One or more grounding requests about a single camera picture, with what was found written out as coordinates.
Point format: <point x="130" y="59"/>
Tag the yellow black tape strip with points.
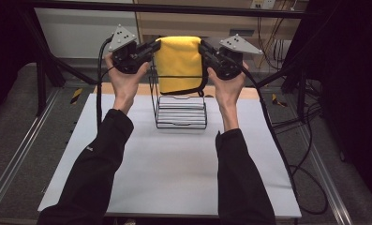
<point x="278" y="100"/>
<point x="76" y="96"/>

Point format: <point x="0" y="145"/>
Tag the white power strip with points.
<point x="263" y="3"/>

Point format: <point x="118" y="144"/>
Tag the yellow towel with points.
<point x="179" y="62"/>

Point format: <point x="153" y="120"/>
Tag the white cabinet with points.
<point x="80" y="34"/>

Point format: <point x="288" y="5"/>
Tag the aluminium floor rail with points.
<point x="330" y="184"/>
<point x="21" y="146"/>

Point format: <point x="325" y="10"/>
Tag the person's right hand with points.
<point x="229" y="90"/>

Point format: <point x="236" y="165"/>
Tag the black metal frame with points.
<point x="174" y="8"/>

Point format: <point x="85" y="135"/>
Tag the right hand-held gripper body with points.
<point x="229" y="64"/>

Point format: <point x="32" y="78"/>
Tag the person's left hand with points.
<point x="126" y="87"/>

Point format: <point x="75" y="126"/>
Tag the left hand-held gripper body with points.
<point x="126" y="61"/>

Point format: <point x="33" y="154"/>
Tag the black curtain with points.
<point x="2" y="47"/>
<point x="352" y="78"/>

